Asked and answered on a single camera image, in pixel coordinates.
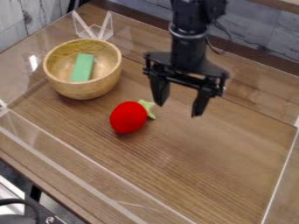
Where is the wooden bowl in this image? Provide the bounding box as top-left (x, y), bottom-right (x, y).
top-left (43, 38), bottom-right (121, 100)

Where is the red plush strawberry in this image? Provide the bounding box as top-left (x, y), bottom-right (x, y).
top-left (109, 100), bottom-right (155, 134)

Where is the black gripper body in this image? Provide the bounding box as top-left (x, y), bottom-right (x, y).
top-left (144, 34), bottom-right (230, 97)

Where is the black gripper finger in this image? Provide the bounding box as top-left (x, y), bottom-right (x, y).
top-left (191, 87), bottom-right (211, 117)
top-left (149, 74), bottom-right (171, 106)

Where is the black cable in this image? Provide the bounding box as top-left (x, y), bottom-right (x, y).
top-left (203, 20), bottom-right (235, 56)

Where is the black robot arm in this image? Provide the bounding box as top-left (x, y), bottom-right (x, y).
top-left (144, 0), bottom-right (230, 116)

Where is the clear acrylic tray wall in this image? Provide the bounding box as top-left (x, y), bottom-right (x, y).
top-left (0, 101), bottom-right (196, 224)

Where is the green rectangular block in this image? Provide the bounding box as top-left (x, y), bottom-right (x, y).
top-left (69, 53), bottom-right (95, 82)

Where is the black equipment under table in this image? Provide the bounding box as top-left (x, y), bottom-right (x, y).
top-left (0, 186), bottom-right (68, 224)

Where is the clear acrylic stand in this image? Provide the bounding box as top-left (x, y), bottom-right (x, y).
top-left (71, 11), bottom-right (113, 40)

